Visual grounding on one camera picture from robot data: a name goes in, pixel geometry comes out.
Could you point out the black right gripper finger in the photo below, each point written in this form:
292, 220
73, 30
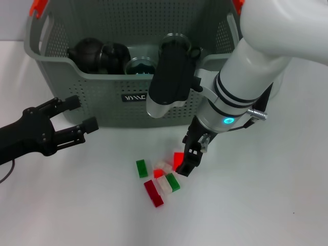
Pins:
191, 164

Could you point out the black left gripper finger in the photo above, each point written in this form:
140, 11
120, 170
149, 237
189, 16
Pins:
91, 124
71, 102

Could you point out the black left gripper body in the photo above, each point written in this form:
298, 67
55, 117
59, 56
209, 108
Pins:
28, 133

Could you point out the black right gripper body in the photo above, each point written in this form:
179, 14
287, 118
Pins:
194, 135

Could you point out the orange wedge toy brick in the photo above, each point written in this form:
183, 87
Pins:
177, 160

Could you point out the dark red toy brick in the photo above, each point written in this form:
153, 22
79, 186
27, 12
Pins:
153, 193

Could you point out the green toy brick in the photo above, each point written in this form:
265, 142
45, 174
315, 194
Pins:
141, 168
174, 182

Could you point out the glass teacup with black holder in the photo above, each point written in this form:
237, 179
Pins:
176, 39
139, 67
116, 57

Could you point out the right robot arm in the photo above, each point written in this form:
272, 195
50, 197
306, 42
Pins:
256, 64

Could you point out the grey perforated storage basket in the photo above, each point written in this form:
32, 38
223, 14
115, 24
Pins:
102, 107

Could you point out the white translucent toy brick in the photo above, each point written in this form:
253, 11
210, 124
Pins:
162, 166
164, 185

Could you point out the small orange toy brick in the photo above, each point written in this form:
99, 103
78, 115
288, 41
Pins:
157, 173

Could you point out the black clay teapot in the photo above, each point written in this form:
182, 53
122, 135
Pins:
87, 55

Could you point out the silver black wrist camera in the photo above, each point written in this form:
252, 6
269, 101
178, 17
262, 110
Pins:
171, 77

